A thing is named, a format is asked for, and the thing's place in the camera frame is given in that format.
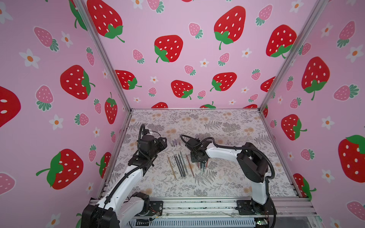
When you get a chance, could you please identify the aluminium frame rail base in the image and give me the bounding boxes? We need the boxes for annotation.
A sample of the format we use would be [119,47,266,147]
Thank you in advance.
[123,197,324,228]

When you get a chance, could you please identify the aluminium corner post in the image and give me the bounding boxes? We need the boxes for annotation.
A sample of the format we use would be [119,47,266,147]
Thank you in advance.
[75,1,132,113]
[258,0,328,114]

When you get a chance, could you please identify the yellow pencil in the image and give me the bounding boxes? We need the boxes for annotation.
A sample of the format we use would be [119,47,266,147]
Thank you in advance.
[167,156,177,180]

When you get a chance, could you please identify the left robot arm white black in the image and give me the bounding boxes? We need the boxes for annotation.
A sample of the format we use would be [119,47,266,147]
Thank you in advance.
[80,124,167,228]

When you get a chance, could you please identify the left aluminium corner post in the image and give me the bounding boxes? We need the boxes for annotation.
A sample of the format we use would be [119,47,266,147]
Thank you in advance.
[75,1,132,113]

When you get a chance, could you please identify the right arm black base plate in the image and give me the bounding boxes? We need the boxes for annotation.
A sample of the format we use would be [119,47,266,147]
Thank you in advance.
[235,199,277,216]

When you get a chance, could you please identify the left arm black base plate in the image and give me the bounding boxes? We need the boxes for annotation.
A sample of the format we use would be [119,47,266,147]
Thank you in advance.
[142,201,163,217]

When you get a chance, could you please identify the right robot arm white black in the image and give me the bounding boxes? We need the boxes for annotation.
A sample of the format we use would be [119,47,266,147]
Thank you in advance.
[180,135,275,206]

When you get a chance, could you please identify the right aluminium corner post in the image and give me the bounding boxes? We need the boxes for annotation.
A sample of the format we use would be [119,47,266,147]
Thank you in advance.
[258,0,328,114]

